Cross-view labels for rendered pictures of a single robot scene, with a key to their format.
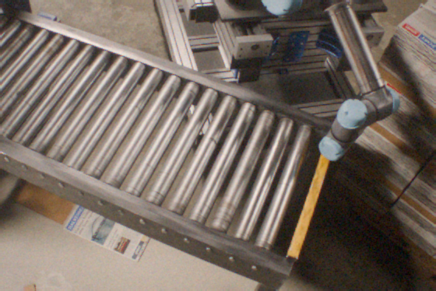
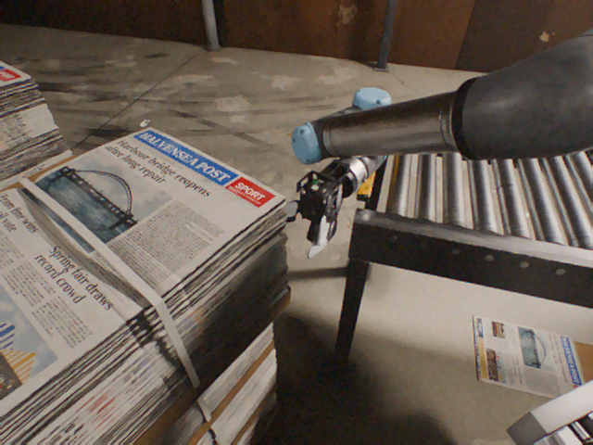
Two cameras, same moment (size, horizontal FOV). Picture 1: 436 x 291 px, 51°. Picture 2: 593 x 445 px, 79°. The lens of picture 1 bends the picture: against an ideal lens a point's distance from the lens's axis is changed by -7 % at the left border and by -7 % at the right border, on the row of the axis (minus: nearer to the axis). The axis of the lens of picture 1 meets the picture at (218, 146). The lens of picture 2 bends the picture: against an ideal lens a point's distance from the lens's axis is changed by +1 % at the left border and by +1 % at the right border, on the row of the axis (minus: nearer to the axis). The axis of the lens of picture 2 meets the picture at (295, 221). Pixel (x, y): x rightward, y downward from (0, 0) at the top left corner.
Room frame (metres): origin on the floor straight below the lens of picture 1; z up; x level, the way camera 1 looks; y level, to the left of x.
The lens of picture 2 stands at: (1.56, -0.46, 1.34)
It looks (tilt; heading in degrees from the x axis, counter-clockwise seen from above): 44 degrees down; 183
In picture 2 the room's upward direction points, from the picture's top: straight up
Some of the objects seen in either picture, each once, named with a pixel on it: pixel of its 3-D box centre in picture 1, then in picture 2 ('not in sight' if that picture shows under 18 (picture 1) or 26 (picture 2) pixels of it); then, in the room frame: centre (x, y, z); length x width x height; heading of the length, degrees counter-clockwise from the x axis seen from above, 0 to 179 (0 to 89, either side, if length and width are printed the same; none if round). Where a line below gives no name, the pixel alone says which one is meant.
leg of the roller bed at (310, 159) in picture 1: (294, 195); (346, 325); (0.98, -0.33, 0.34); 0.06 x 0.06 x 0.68; 77
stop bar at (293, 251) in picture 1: (314, 193); (373, 148); (0.72, -0.29, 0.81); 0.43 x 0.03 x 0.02; 167
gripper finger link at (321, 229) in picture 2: not in sight; (319, 233); (1.11, -0.44, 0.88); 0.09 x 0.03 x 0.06; 174
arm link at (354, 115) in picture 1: (353, 118); (363, 120); (0.88, -0.36, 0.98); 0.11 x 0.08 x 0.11; 130
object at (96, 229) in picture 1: (114, 219); (526, 357); (0.88, 0.39, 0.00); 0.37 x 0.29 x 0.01; 77
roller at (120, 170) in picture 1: (144, 129); (592, 196); (0.85, 0.23, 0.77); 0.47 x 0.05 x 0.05; 167
